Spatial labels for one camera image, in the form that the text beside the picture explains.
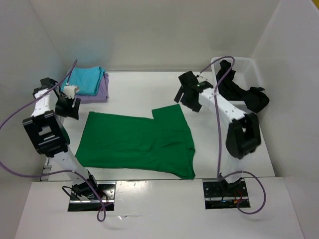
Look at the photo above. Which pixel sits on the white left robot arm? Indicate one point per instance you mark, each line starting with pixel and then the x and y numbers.
pixel 49 137

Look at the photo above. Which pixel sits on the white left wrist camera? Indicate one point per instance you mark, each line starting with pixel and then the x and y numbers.
pixel 70 91

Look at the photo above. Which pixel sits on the cyan t shirt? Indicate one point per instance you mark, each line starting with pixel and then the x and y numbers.
pixel 87 80

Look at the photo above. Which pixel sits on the purple t shirt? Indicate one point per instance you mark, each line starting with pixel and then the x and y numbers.
pixel 102 94

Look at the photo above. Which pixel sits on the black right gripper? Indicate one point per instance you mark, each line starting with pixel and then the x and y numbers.
pixel 193 106

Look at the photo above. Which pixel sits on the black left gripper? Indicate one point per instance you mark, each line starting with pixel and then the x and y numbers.
pixel 73 112

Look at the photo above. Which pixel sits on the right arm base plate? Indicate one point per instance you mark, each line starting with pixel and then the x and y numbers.
pixel 224 195

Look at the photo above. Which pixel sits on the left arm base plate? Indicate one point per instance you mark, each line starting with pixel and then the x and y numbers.
pixel 106 191

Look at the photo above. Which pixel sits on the green t shirt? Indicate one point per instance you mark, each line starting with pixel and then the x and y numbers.
pixel 163 143

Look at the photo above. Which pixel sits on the aluminium table edge rail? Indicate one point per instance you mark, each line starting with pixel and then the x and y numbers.
pixel 137 93

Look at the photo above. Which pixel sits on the white plastic laundry basket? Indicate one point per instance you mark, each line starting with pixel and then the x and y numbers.
pixel 247 75

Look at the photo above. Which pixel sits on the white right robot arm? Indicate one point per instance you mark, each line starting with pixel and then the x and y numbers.
pixel 238 131

